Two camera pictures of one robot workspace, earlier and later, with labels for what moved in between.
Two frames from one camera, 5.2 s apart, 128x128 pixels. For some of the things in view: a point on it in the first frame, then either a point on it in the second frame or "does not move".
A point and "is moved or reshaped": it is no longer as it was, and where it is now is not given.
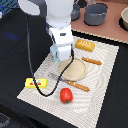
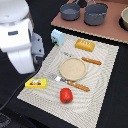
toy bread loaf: [85, 45] does not move
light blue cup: [54, 52] is moved or reshaped
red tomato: [66, 95] does not move
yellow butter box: [40, 83] does not move
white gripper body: [62, 38] → [24, 46]
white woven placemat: [73, 90] does not move
